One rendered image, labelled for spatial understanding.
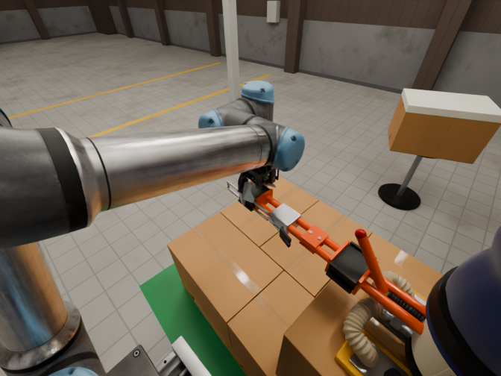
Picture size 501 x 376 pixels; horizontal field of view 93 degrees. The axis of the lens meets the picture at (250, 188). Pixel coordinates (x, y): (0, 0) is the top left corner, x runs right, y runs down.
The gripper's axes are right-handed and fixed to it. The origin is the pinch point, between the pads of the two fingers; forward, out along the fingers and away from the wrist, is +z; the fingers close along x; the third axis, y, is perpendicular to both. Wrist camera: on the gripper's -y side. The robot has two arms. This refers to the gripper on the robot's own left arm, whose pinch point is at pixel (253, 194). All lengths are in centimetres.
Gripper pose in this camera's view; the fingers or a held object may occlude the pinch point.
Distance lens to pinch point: 77.6
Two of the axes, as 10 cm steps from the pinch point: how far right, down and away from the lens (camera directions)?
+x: 7.5, -4.6, 4.9
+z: 0.2, 7.4, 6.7
